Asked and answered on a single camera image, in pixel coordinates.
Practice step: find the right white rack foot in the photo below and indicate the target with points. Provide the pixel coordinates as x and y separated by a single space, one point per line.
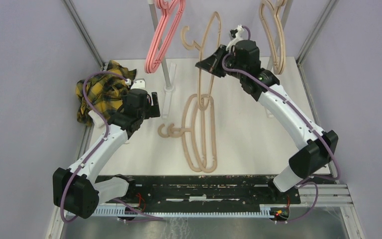
269 114

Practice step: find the beige hanger bottom large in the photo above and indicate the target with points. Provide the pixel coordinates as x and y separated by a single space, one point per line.
212 158

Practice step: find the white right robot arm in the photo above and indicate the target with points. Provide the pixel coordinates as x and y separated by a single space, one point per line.
316 147

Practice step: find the white slotted cable duct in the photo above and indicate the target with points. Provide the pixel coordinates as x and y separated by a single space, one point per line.
120 211

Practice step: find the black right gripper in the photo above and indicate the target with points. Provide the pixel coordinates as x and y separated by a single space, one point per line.
212 64

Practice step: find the grey rack pole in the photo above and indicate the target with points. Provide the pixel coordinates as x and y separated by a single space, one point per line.
154 17
282 11

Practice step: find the beige hanger hung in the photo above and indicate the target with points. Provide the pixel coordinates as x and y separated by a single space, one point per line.
270 36
280 43

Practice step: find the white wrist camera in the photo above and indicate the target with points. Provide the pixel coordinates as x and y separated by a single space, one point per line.
236 35
136 83

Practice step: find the white rack foot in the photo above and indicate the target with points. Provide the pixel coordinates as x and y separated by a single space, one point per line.
269 114
169 94

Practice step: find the pink hanger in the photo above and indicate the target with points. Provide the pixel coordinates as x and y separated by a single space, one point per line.
158 47
161 43
173 29

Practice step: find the left white rack foot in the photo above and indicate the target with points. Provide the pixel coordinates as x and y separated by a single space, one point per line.
169 94

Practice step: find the yellow plaid shirt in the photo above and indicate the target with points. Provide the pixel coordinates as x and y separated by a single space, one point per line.
105 93

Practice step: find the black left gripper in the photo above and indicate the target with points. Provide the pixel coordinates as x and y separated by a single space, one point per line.
152 111

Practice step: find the beige hanger with left hook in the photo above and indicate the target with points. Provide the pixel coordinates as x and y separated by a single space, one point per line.
187 158

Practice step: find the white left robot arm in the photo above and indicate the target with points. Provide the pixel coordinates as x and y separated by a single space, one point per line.
75 189

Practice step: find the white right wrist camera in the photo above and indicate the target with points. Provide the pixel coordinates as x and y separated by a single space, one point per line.
236 35

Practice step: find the left grey rack pole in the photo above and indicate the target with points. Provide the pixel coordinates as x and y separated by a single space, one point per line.
154 17

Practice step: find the right grey rack pole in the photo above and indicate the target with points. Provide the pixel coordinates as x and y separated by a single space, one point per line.
282 11

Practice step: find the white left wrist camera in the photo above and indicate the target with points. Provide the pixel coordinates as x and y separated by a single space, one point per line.
136 83

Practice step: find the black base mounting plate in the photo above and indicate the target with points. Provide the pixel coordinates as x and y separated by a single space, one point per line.
206 194

